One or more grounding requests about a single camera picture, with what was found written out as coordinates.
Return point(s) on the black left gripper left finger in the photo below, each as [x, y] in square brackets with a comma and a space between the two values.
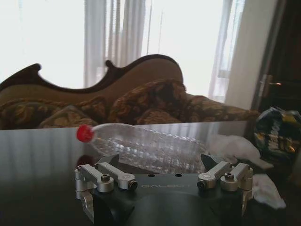
[107, 171]

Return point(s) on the crumpled dark snack bag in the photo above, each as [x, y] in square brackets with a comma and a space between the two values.
[276, 134]

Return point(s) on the crumpled white tissue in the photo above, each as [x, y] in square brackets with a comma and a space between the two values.
[231, 147]

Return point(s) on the carved wooden floral sofa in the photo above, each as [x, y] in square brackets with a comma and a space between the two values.
[98, 99]

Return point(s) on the floral brown cushion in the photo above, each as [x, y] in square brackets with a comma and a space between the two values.
[152, 99]

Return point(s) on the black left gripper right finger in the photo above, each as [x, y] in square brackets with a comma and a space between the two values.
[218, 170]

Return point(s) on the sheer white curtain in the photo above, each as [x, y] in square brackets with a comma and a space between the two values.
[150, 44]

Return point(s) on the clear plastic bottle red cap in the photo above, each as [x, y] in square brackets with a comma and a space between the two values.
[143, 148]

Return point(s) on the crumpled white paper napkin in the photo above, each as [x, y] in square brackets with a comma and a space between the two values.
[265, 191]

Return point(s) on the dark wooden door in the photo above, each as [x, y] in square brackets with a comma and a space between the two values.
[283, 56]

